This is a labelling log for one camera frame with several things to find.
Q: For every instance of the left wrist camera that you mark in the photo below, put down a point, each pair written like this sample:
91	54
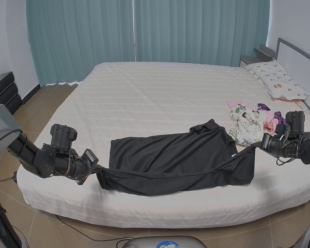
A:
91	157

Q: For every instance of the grey bedside table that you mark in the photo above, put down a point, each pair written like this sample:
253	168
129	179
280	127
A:
266	51

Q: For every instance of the purple garment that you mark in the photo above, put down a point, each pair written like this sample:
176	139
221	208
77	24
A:
263	107

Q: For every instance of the black chest of drawers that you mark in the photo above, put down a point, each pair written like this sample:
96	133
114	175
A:
4	92

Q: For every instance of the white printed pillow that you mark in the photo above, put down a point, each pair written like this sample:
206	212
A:
276	79

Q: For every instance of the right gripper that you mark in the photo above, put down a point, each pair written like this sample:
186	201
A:
279	148

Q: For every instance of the black T-shirt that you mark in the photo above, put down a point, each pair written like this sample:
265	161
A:
170	159

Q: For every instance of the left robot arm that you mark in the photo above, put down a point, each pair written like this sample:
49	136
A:
25	151

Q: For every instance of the white printed garment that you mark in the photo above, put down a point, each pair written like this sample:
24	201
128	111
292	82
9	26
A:
245	128

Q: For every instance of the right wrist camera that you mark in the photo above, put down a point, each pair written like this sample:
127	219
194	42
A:
266	142

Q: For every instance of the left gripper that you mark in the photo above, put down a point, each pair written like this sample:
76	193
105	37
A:
82	169

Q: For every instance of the bed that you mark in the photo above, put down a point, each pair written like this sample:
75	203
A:
157	92

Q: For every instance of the pink garment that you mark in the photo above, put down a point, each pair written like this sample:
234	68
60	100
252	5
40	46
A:
270	126

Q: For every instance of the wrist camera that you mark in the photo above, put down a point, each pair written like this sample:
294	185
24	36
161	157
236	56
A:
91	157
266	142

